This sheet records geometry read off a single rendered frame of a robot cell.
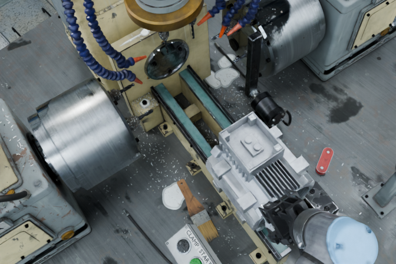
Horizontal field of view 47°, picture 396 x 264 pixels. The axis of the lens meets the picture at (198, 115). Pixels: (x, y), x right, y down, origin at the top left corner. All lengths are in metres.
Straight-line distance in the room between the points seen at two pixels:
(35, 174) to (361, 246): 0.70
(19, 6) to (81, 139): 1.47
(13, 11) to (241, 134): 1.65
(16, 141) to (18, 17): 1.37
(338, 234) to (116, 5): 0.85
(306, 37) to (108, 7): 0.54
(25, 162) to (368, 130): 1.00
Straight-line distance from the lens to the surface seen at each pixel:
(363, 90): 1.58
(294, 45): 1.28
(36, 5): 2.46
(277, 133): 1.14
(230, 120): 1.32
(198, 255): 1.04
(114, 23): 1.32
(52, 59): 1.71
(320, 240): 0.74
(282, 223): 0.90
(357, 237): 0.72
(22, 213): 1.12
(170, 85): 1.45
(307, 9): 1.29
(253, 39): 1.07
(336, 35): 1.39
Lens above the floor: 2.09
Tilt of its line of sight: 61 degrees down
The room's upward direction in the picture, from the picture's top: 7 degrees counter-clockwise
